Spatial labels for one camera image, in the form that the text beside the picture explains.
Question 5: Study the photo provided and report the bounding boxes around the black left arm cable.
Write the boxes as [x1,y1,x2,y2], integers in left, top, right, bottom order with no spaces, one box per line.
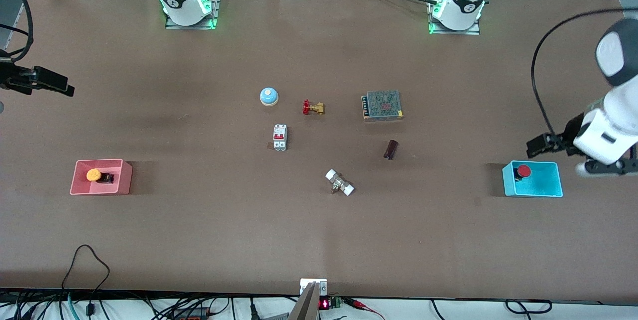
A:
[530,8,638,136]

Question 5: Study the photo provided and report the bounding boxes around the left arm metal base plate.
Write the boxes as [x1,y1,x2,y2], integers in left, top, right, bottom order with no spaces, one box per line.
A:
[427,0,481,36]

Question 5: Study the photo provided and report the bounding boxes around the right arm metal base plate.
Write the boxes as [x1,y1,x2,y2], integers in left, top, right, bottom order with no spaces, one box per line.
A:
[165,0,222,30]

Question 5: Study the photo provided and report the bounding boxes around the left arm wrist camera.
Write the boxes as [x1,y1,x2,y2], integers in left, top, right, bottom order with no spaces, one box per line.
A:
[576,158,638,177]

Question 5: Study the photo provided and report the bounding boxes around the white circuit breaker red switch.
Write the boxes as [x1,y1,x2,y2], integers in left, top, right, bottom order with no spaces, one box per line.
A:
[272,124,288,151]

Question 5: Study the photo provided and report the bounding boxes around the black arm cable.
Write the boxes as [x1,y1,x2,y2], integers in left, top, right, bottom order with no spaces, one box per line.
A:
[0,0,34,61]
[530,8,638,136]

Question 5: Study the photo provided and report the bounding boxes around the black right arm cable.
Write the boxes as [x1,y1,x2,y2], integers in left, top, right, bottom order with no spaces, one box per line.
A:
[0,0,34,61]

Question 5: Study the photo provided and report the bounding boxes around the metal mesh power supply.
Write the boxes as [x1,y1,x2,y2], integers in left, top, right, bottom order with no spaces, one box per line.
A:
[361,90,403,122]

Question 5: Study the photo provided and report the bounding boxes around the black looped table cable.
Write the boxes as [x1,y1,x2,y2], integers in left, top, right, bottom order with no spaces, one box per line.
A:
[61,244,111,317]

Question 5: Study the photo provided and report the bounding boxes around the teal plastic box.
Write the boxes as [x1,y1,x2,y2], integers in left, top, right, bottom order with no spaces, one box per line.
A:
[502,161,564,198]

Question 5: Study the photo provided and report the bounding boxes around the yellow push button black body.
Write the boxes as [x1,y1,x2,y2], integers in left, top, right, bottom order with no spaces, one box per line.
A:
[86,168,115,185]

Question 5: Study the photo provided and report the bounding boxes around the pink plastic box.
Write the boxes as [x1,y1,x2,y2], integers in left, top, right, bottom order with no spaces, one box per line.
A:
[70,159,133,196]

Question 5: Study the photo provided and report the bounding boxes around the metal fitting white end caps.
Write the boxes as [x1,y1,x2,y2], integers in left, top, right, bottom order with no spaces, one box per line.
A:
[325,169,355,197]

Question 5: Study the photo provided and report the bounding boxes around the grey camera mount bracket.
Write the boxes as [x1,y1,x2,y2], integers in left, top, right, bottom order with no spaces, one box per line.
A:
[288,278,329,320]

